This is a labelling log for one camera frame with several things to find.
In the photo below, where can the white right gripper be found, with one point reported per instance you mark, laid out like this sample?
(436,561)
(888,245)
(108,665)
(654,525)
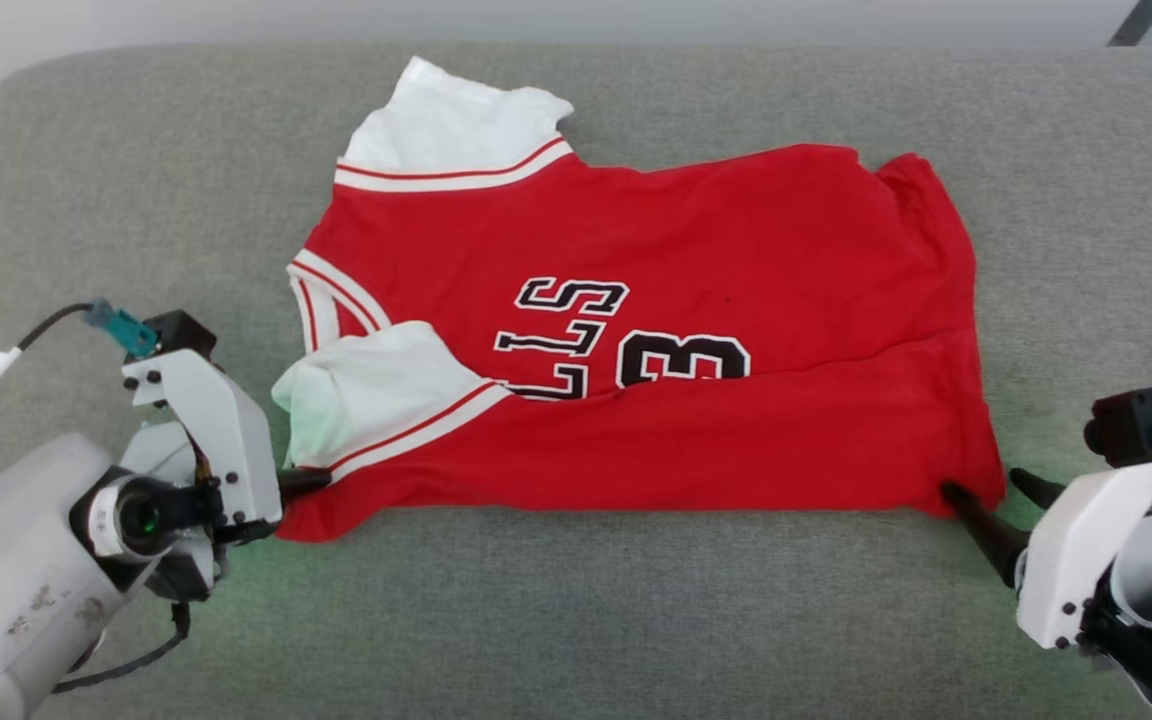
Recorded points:
(1086,540)

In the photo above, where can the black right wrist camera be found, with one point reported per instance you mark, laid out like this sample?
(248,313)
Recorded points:
(1131,425)

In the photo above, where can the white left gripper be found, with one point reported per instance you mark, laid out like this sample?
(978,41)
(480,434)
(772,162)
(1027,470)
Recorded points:
(226,440)

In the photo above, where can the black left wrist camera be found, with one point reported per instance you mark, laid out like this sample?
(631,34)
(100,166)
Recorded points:
(181,333)

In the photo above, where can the grey fabric sofa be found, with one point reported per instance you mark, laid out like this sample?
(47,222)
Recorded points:
(576,620)

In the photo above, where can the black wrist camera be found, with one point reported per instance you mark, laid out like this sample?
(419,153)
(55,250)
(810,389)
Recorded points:
(1131,425)
(181,333)

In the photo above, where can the red and white basketball jersey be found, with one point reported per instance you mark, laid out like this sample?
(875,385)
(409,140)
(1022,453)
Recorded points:
(696,300)

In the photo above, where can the black pole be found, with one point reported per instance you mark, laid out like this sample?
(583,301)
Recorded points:
(1139,22)

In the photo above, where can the teal left camera connector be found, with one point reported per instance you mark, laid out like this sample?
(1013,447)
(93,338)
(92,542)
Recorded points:
(126,330)

